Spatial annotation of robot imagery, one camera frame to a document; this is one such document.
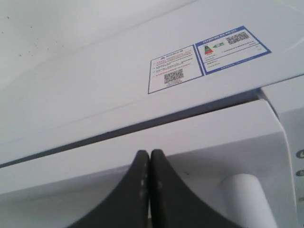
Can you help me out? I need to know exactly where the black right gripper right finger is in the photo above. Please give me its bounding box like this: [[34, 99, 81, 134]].
[[150, 149, 239, 228]]

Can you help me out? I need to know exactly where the white microwave oven body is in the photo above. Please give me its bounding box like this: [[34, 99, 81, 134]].
[[0, 0, 304, 228]]

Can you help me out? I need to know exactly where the blue energy label sticker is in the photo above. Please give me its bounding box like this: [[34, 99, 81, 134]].
[[195, 26, 271, 75]]

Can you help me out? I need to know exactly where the blue bordered warning sticker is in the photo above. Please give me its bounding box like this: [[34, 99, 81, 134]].
[[148, 45, 204, 94]]

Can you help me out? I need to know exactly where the white microwave door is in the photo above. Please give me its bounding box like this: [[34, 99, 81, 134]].
[[0, 100, 298, 228]]

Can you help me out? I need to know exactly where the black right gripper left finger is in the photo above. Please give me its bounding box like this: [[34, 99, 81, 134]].
[[70, 150, 150, 228]]

